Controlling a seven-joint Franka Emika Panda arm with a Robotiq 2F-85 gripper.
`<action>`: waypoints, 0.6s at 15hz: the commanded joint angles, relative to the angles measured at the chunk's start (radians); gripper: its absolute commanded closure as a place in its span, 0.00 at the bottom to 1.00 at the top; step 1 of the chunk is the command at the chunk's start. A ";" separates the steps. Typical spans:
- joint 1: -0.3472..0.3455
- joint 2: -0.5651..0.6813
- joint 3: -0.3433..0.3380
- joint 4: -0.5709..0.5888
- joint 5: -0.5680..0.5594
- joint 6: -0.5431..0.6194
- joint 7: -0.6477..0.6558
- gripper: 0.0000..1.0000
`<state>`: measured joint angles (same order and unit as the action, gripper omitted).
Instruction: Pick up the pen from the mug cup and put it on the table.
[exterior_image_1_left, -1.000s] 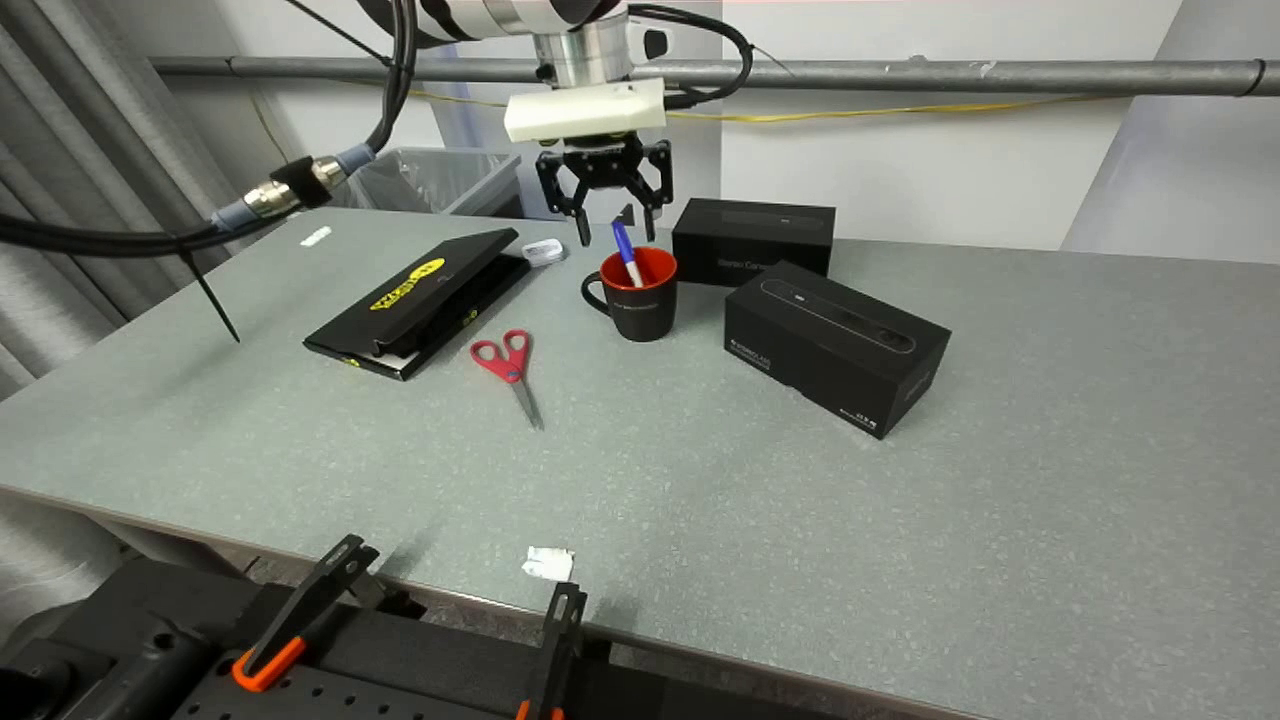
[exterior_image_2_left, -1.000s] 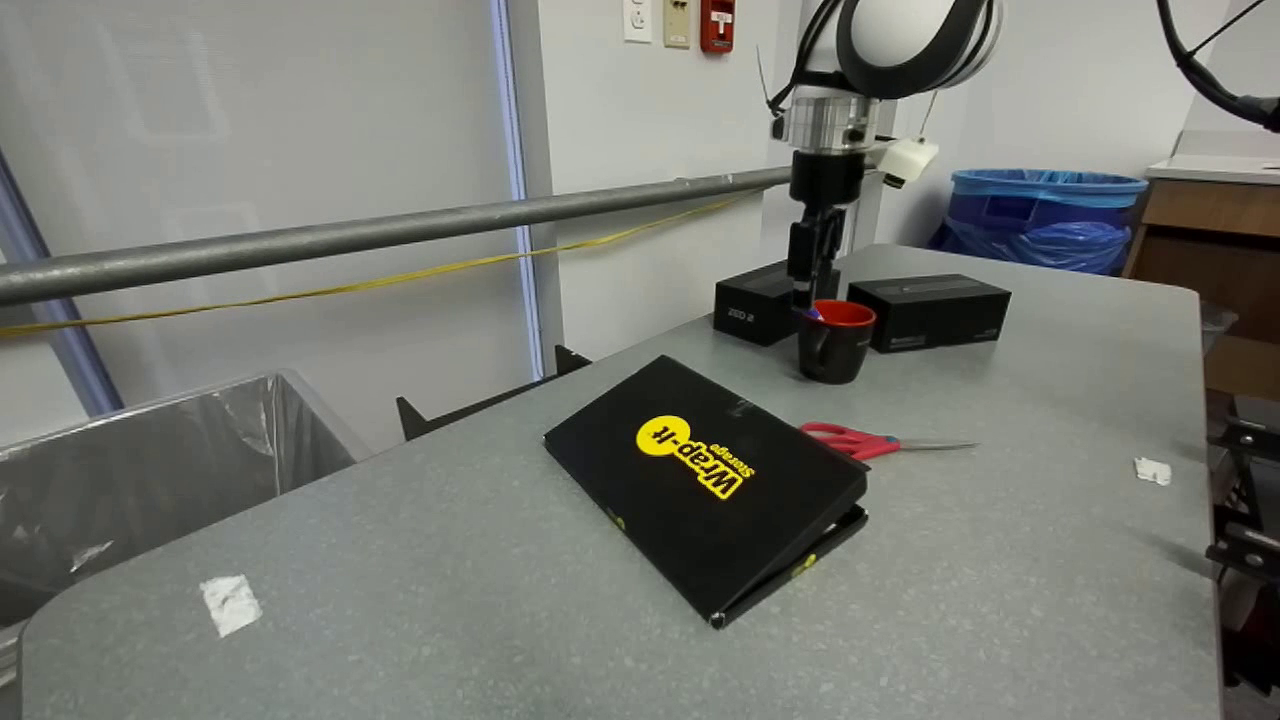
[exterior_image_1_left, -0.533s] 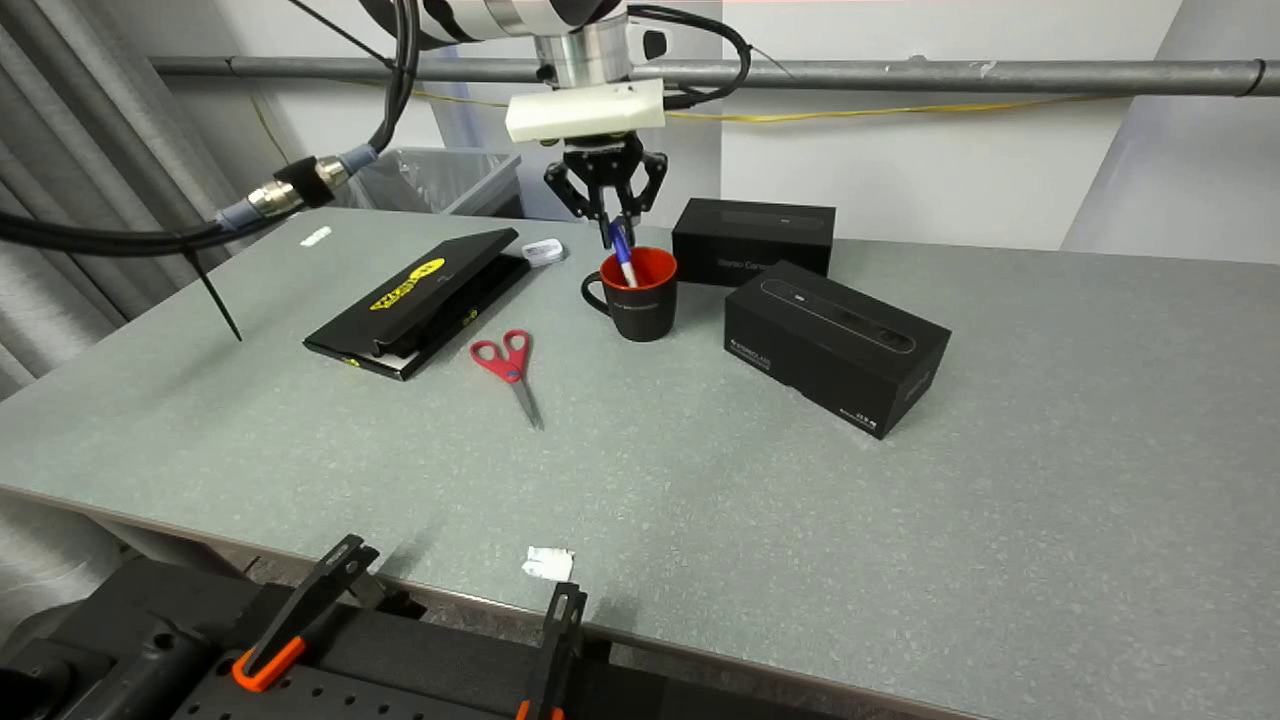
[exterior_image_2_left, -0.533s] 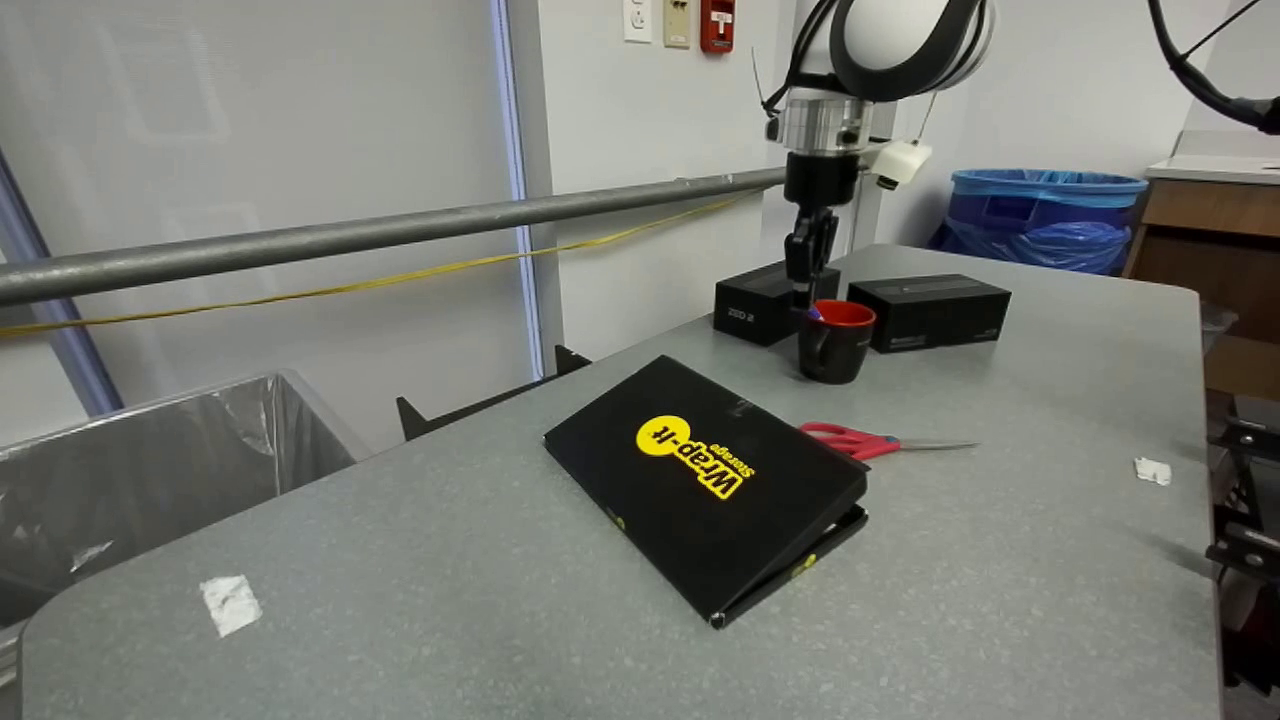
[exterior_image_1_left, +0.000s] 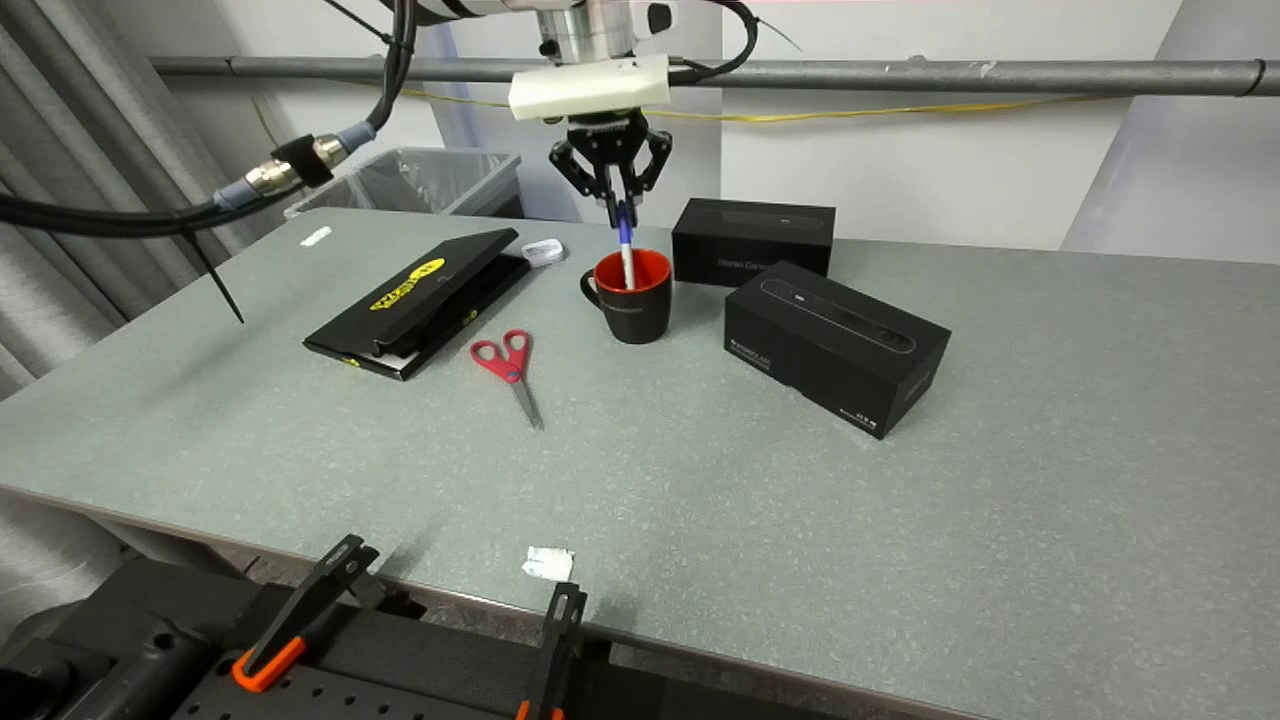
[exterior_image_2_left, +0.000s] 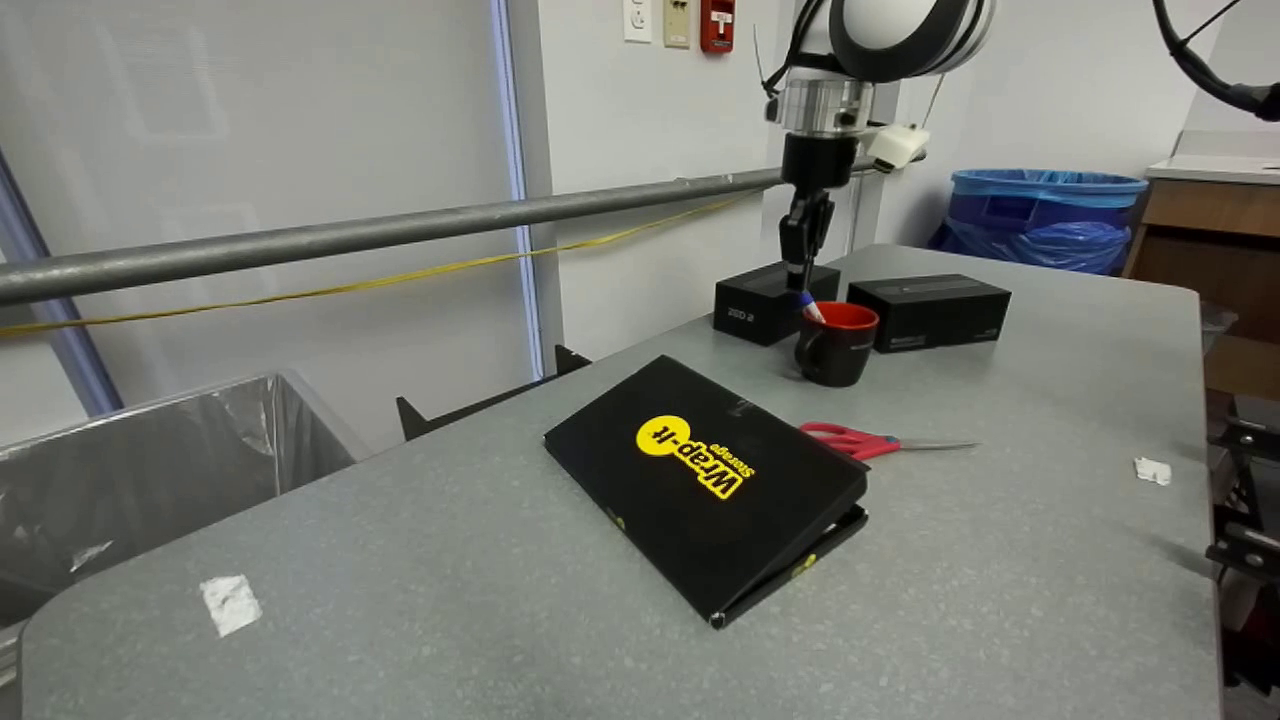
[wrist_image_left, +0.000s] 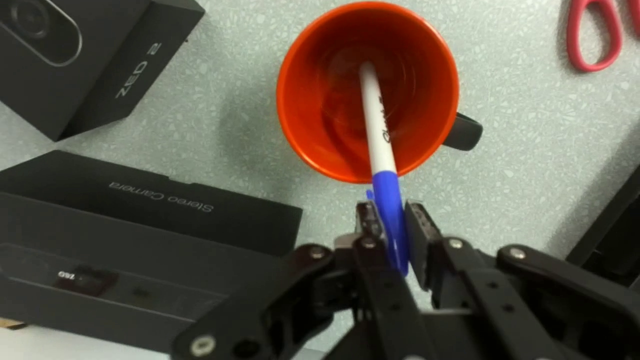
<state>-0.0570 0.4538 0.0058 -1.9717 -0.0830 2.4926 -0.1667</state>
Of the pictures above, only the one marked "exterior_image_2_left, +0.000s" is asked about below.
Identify black hanging cable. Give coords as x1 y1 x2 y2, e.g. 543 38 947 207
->
1154 0 1280 124

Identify blue vertical frame strip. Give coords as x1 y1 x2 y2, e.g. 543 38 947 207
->
484 0 552 385

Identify black folder yellow logo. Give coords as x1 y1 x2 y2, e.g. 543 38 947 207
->
541 351 874 630

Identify red handled scissors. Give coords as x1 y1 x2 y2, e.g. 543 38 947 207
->
797 419 979 467

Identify long black cardboard box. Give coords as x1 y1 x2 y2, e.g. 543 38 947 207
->
843 270 1015 355

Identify blue bagged trash bin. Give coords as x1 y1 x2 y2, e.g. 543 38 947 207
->
930 163 1154 279

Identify red fire alarm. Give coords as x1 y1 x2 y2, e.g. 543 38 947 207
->
702 0 740 60

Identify short black cardboard box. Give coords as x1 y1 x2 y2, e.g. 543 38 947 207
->
714 260 843 347

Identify beige wall plate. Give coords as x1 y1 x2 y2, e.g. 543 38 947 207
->
662 0 697 51

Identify white wall switch plate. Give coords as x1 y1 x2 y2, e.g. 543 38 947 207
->
622 0 662 49

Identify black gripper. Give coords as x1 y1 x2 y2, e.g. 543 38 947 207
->
778 131 860 291

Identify yellow cable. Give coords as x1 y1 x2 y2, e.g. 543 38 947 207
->
0 194 751 343

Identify black mug red inside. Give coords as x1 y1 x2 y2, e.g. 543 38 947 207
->
792 298 884 393

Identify grey metal pole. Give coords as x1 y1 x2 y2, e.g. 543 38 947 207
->
0 163 792 307

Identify black equipment at table edge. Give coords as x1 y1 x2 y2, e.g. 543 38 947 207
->
1203 413 1280 698

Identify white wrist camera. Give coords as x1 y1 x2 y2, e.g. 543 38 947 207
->
866 120 933 174

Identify small white paper tag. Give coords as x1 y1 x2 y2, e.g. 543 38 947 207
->
196 570 270 640

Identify brown wooden desk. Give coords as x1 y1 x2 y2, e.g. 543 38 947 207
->
1125 154 1280 402

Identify blue slanted frame bar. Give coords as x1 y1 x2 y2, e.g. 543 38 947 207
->
0 153 129 419

